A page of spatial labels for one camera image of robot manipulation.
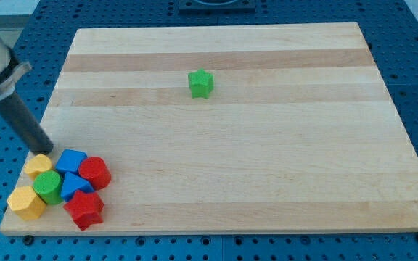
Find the green cylinder block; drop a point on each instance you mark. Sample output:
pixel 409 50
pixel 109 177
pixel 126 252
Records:
pixel 48 186

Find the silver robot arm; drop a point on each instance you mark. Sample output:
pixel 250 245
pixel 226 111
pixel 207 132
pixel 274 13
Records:
pixel 11 70

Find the blue triangle block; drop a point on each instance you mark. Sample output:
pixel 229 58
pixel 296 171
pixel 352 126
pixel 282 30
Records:
pixel 72 183

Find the yellow heart block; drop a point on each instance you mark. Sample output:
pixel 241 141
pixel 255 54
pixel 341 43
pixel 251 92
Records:
pixel 37 165

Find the green star block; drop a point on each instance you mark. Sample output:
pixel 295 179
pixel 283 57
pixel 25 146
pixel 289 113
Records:
pixel 201 83

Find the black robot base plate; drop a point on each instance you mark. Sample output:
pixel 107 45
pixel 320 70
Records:
pixel 193 6

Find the wooden board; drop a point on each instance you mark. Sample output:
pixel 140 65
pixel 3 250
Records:
pixel 299 134

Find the yellow hexagon block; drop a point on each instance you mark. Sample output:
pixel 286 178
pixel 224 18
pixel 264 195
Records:
pixel 26 203

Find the blue cube block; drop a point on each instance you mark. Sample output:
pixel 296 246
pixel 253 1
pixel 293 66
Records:
pixel 70 161

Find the red star block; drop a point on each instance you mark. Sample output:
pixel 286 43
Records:
pixel 85 209

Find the red cylinder block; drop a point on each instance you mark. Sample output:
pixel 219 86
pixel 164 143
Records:
pixel 96 172

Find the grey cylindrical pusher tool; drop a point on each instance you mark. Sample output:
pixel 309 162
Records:
pixel 22 121

